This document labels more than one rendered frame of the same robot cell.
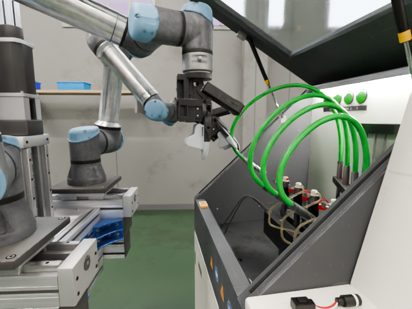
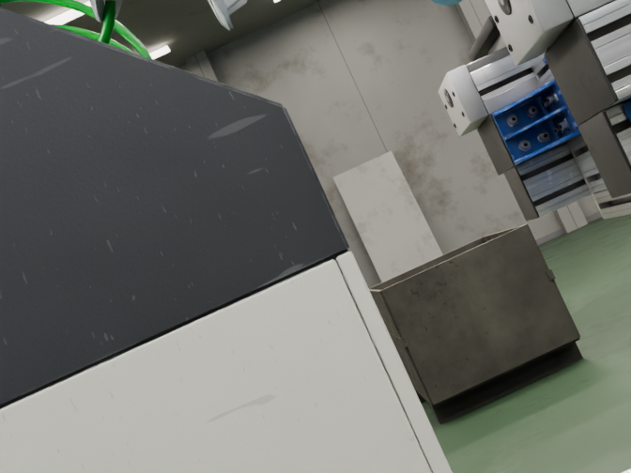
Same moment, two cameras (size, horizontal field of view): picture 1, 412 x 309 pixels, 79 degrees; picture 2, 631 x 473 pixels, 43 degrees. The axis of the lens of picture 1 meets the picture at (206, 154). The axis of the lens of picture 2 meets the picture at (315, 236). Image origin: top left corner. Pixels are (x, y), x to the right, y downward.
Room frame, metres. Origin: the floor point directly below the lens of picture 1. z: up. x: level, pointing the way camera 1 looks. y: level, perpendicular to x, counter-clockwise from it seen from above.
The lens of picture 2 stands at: (1.91, 0.09, 0.77)
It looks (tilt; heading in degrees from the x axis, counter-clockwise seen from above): 3 degrees up; 184
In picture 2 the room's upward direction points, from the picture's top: 24 degrees counter-clockwise
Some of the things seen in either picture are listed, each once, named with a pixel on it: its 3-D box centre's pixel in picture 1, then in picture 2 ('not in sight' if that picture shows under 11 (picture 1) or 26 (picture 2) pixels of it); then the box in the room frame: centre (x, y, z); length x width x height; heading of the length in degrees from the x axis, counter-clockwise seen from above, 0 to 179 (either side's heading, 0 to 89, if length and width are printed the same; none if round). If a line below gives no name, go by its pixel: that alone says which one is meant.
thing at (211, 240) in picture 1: (214, 252); not in sight; (0.77, -0.03, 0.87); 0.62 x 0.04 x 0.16; 10
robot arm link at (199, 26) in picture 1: (195, 31); not in sight; (0.64, 0.02, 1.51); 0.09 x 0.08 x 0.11; 118
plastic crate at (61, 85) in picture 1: (74, 86); not in sight; (3.07, 1.56, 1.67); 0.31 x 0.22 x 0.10; 93
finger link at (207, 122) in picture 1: (206, 124); not in sight; (0.62, 0.00, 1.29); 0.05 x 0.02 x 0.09; 10
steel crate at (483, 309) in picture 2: not in sight; (465, 321); (-2.01, 0.28, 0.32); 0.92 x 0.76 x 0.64; 9
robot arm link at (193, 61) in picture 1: (197, 65); not in sight; (0.64, 0.02, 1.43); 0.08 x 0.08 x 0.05
